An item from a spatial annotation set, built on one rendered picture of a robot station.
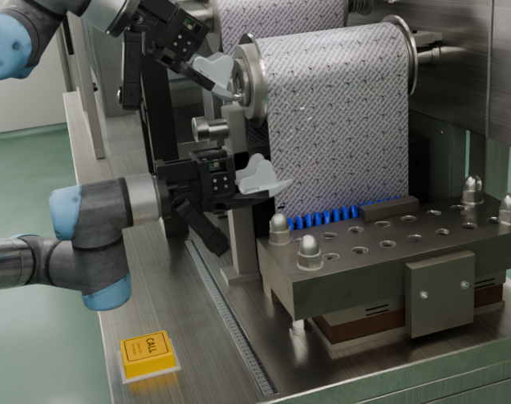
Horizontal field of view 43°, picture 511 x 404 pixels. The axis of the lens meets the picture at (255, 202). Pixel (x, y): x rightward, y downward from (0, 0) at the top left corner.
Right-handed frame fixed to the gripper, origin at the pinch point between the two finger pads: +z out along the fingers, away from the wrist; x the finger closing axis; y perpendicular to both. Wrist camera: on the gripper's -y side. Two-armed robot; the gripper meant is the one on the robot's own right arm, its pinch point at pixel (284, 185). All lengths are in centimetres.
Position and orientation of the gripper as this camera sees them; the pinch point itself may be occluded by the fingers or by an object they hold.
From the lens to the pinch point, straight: 103.9
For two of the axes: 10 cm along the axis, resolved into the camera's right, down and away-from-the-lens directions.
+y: -0.9, -9.3, -3.6
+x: -2.9, -3.2, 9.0
